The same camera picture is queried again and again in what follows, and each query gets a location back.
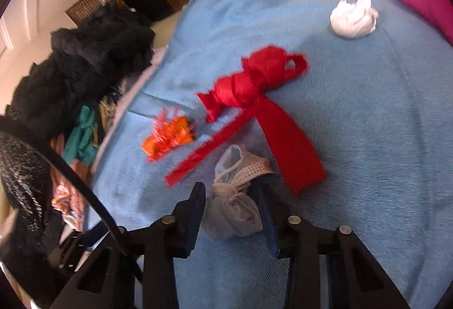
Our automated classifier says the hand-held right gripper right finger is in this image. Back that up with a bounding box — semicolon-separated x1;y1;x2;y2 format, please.
253;182;411;309

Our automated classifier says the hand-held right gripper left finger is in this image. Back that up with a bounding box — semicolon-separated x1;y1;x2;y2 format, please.
51;182;206;309

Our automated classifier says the blue face mask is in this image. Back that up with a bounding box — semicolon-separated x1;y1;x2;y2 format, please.
203;144;275;241

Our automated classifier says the orange foil wrapper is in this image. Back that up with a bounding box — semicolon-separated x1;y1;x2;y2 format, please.
142;108;197;163

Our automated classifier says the red ribbon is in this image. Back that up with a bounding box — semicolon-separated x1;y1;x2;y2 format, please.
165;44;327;196

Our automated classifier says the white tissue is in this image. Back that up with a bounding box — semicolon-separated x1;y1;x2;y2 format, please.
330;0;379;39

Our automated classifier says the pink orange cloth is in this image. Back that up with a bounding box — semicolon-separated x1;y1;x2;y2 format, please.
50;168;90;219

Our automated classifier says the teal garment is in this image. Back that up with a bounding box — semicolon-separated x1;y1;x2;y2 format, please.
64;105;100;165

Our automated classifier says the blue blanket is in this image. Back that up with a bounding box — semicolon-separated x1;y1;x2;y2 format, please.
85;0;453;309

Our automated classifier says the black floral garment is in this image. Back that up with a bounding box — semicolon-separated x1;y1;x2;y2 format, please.
0;134;59;237

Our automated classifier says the black clothing pile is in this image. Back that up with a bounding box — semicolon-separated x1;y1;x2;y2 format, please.
5;0;156;139

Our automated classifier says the wooden lattice door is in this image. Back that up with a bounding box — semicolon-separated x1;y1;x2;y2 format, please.
65;0;111;25

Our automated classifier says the black cable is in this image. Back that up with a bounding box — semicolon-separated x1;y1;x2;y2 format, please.
0;115;142;281

